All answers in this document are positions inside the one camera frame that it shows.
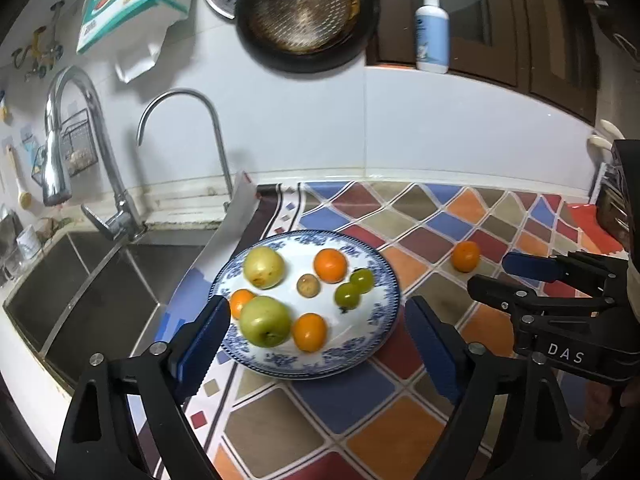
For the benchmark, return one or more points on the yellow white dish brush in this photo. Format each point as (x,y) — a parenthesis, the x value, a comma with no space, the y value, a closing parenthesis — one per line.
(20,185)

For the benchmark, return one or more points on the yellow-green apple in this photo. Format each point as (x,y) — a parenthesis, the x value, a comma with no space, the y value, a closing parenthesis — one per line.
(263,267)

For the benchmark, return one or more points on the large chrome faucet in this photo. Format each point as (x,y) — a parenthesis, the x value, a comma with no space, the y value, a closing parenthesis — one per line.
(102,135)

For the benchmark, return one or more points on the colourful diamond pattern mat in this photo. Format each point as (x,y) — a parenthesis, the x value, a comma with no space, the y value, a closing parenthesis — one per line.
(350,410)

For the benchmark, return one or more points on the red foam mat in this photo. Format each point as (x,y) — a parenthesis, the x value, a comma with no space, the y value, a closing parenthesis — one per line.
(590,230)

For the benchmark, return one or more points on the thin gooseneck faucet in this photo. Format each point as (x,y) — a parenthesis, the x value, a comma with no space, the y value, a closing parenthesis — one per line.
(220,145)

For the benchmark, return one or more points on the small tangerine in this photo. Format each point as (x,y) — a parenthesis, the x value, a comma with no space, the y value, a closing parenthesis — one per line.
(242,302)
(466,256)
(330,265)

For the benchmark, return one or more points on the steel kitchen sink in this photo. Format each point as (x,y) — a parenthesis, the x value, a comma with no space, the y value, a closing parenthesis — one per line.
(100,295)

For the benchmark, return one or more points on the green tomato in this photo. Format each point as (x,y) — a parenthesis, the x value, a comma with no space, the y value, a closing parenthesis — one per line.
(362,280)
(347,296)

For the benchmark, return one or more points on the blue patterned white plate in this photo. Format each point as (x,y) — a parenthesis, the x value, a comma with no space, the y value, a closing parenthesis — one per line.
(370,322)

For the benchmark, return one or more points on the black frying pan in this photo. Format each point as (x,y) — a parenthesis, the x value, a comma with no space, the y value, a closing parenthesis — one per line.
(310,62)

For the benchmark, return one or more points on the person's right hand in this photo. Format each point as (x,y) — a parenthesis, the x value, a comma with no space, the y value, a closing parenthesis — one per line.
(600,405)

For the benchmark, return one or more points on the dark wooden cabinet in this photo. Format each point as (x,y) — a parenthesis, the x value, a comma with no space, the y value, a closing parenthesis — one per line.
(525,25)

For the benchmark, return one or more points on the white plastic bag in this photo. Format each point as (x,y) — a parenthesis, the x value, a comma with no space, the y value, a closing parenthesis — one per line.
(142,55)

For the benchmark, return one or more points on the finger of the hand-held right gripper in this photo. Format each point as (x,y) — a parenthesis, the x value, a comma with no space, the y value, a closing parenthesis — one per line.
(530,266)
(492,292)

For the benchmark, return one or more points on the large orange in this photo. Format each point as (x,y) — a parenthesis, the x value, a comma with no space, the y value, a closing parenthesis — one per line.
(310,332)

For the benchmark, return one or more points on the white blue pump bottle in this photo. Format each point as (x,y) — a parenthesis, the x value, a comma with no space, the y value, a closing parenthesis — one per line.
(432,35)

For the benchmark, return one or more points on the brass mesh strainer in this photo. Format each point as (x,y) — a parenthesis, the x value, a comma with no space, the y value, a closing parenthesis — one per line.
(310,15)

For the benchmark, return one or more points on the large green apple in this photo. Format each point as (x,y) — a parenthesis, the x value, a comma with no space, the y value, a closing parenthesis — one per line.
(265,321)

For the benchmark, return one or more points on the brown kiwi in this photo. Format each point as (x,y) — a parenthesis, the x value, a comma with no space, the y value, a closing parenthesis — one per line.
(308,285)

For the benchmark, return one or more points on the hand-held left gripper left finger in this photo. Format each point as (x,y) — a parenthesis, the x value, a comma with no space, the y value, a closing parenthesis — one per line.
(200,350)

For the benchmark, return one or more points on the white cup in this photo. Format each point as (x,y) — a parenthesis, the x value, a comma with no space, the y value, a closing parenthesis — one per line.
(29,242)

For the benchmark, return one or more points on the bicycle wall decoration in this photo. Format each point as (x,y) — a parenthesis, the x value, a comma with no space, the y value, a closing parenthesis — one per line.
(40,45)

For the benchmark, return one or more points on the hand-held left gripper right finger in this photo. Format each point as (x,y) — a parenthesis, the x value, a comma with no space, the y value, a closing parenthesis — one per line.
(435,355)

